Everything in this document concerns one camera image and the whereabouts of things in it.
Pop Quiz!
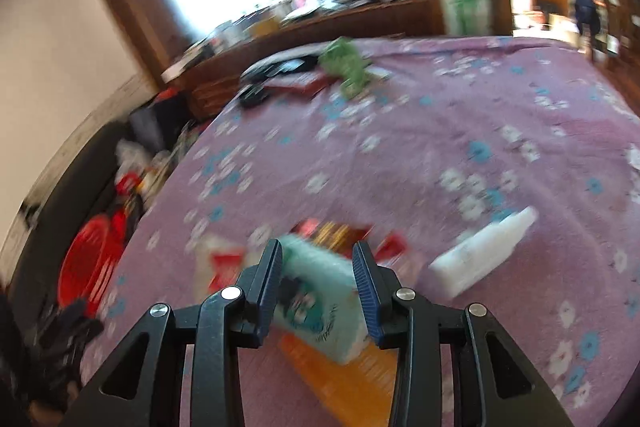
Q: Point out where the red plastic basket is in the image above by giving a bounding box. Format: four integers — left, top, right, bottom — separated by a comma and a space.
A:
56, 214, 132, 320

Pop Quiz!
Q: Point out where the orange box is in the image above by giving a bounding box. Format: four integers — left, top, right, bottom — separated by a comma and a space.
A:
277, 332, 401, 427

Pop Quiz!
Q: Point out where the black sofa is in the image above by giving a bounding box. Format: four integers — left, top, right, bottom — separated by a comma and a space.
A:
0, 119, 151, 308

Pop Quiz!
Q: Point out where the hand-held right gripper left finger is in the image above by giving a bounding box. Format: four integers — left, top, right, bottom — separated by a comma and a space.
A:
62, 238, 284, 427

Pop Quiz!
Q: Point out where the red flat case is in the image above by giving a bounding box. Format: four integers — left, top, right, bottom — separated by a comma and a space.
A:
270, 74, 336, 100

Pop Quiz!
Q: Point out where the torn red carton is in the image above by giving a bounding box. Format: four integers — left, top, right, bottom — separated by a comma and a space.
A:
192, 219, 411, 303

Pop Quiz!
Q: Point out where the black pouch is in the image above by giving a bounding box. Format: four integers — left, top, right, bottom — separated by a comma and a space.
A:
242, 56, 321, 82

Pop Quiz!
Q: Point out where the wooden counter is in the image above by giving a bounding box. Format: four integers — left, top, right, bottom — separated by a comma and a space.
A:
162, 0, 446, 118

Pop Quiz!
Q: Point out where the white spray bottle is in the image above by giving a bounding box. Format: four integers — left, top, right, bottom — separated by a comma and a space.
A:
429, 206, 540, 300

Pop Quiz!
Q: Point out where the wooden stair railing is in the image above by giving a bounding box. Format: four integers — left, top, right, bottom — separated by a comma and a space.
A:
590, 0, 640, 72

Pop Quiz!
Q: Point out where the clear plastic bag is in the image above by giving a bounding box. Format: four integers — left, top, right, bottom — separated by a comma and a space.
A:
115, 139, 151, 168

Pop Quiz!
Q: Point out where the green crumpled cloth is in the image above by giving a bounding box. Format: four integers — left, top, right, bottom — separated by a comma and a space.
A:
319, 37, 391, 100

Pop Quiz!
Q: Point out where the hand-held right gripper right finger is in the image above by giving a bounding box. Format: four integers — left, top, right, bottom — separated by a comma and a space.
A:
351, 241, 576, 427

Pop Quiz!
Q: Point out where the dark blue jacket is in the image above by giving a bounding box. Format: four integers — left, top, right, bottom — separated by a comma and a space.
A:
572, 0, 601, 38

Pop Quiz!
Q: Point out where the small black device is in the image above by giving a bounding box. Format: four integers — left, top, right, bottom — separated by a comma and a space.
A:
237, 87, 271, 109

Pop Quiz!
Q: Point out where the mint green tissue pack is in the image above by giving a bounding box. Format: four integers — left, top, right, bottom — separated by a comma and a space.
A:
272, 234, 373, 365

